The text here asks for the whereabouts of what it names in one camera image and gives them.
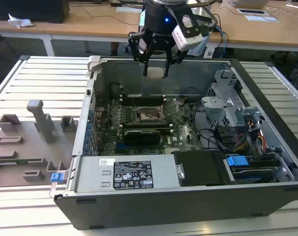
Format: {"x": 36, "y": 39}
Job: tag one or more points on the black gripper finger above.
{"x": 135, "y": 46}
{"x": 174, "y": 57}

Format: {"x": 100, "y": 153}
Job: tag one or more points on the silver CPU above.
{"x": 156, "y": 72}

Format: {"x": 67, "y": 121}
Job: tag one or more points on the CPU socket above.
{"x": 147, "y": 115}

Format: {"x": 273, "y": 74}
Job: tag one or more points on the blue slot retainer clips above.
{"x": 89, "y": 126}

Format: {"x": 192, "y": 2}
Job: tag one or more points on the black drive cover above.
{"x": 200, "y": 169}

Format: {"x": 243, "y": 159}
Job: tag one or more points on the white keyboard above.
{"x": 129, "y": 9}

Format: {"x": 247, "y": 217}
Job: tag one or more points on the grey case latch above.
{"x": 93, "y": 61}

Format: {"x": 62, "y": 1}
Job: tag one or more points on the black RAM stick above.
{"x": 141, "y": 97}
{"x": 146, "y": 124}

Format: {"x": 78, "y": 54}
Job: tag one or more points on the wooden desk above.
{"x": 77, "y": 28}

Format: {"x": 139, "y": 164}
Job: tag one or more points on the silver drive cage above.
{"x": 217, "y": 108}

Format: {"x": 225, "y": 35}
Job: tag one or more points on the green motherboard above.
{"x": 183, "y": 137}

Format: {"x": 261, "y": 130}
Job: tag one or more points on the black graphics card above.
{"x": 141, "y": 138}

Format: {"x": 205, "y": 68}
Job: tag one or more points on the silver laptop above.
{"x": 249, "y": 3}

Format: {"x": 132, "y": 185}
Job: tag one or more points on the white desk socket panel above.
{"x": 260, "y": 18}

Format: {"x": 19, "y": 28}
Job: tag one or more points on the black desktop computer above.
{"x": 28, "y": 9}

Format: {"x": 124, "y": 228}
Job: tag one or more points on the crumpled white paper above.
{"x": 20, "y": 21}

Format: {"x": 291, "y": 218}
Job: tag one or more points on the blue disk carrier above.
{"x": 237, "y": 162}

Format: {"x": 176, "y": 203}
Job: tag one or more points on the black power supply label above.
{"x": 133, "y": 175}

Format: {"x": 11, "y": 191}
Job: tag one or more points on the silver power supply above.
{"x": 90, "y": 172}

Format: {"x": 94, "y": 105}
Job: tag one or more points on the grey parts rack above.
{"x": 28, "y": 147}

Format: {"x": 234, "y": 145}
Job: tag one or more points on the black open PC case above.
{"x": 163, "y": 209}

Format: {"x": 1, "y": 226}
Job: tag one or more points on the blue release latch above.
{"x": 57, "y": 177}

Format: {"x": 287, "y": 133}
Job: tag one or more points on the green RAM stick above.
{"x": 21, "y": 161}

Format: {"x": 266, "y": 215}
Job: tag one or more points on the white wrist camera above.
{"x": 188, "y": 37}

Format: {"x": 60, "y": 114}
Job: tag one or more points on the silver disk bay bracket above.
{"x": 285, "y": 172}

